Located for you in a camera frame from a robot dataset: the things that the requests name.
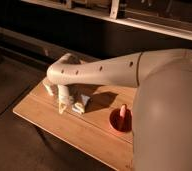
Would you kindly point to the white shelf frame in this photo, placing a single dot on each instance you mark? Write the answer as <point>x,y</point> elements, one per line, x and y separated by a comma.
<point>169,17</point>

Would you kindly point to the red bowl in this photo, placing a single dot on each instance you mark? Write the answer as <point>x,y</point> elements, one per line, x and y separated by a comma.
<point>114,118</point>

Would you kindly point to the pink stick in bowl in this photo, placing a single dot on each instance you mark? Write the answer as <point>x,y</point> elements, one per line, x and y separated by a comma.
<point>122,116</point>

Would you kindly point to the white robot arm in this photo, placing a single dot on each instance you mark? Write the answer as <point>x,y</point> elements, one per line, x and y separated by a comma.
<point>162,108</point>

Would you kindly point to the white ceramic cup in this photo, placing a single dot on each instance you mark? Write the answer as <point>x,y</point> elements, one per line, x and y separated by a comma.
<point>49,87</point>

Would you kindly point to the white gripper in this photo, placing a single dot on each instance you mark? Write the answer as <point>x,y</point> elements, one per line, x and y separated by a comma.
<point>63,95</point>

